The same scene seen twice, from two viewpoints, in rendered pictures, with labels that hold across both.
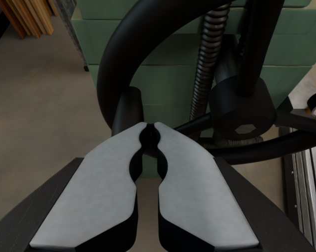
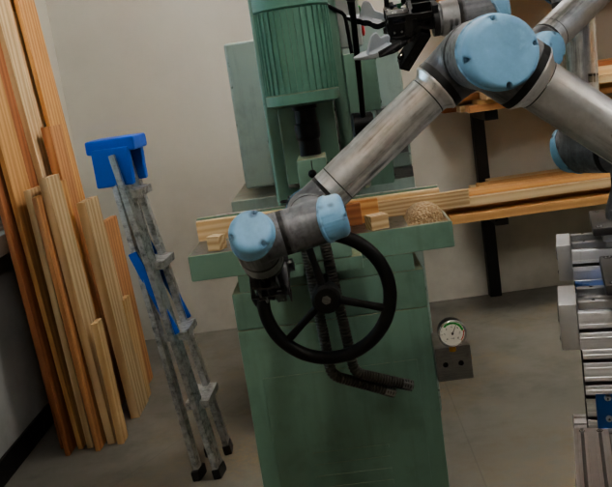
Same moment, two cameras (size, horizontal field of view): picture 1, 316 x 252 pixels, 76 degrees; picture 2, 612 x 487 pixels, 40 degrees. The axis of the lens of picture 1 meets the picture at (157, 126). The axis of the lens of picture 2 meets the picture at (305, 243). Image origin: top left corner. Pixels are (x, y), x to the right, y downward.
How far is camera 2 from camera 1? 1.57 m
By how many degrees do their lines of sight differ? 48
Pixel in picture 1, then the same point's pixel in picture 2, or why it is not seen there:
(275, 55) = not seen: hidden behind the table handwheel
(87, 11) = (244, 287)
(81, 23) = (239, 296)
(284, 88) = (422, 334)
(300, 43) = (399, 288)
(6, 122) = not seen: outside the picture
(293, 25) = (351, 264)
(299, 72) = (421, 313)
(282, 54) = not seen: hidden behind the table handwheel
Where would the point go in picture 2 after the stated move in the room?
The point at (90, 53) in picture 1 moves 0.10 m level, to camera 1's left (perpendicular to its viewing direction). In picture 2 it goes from (242, 320) to (199, 325)
